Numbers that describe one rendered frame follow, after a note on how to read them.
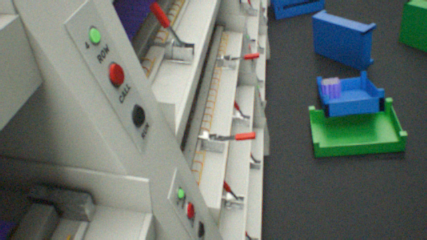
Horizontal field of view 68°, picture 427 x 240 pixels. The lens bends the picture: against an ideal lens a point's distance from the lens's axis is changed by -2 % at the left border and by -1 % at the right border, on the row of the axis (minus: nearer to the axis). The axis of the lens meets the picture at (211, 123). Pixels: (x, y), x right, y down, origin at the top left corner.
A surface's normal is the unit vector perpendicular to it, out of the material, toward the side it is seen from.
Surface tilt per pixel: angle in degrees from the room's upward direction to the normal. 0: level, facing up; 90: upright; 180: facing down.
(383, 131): 0
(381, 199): 0
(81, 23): 90
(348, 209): 0
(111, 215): 19
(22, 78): 109
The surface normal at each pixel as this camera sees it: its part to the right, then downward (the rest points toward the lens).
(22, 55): 0.99, 0.14
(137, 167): 0.96, -0.10
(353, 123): -0.25, -0.73
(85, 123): -0.14, 0.68
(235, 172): 0.07, -0.72
